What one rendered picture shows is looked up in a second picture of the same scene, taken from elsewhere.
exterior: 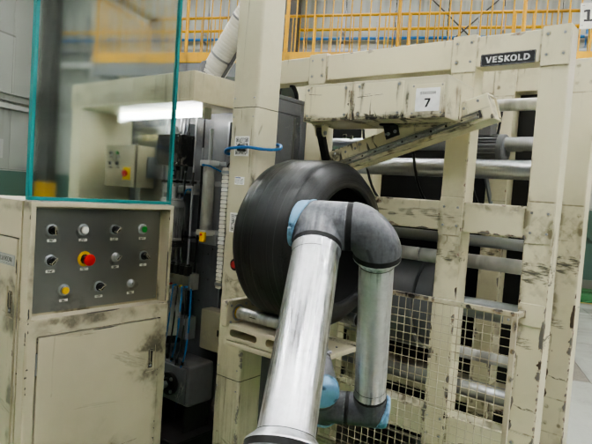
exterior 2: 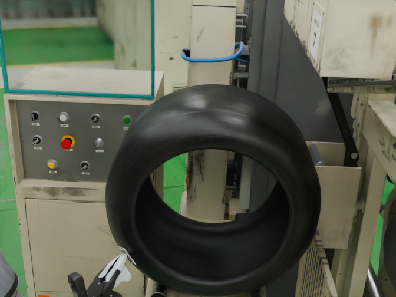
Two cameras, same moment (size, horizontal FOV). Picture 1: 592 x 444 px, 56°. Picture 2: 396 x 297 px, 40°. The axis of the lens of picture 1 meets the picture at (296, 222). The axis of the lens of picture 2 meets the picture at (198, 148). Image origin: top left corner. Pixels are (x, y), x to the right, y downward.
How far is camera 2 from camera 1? 169 cm
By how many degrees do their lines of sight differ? 56
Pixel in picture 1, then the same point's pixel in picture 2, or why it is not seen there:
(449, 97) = (338, 38)
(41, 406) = (35, 246)
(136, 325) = not seen: hidden behind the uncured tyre
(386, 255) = not seen: outside the picture
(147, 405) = (135, 273)
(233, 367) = not seen: hidden behind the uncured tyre
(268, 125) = (214, 27)
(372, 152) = (342, 82)
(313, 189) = (139, 148)
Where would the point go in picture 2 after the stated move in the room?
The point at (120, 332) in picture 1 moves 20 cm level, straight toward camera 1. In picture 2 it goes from (99, 208) to (59, 230)
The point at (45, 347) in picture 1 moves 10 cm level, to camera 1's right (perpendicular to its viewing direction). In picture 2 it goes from (31, 206) to (40, 217)
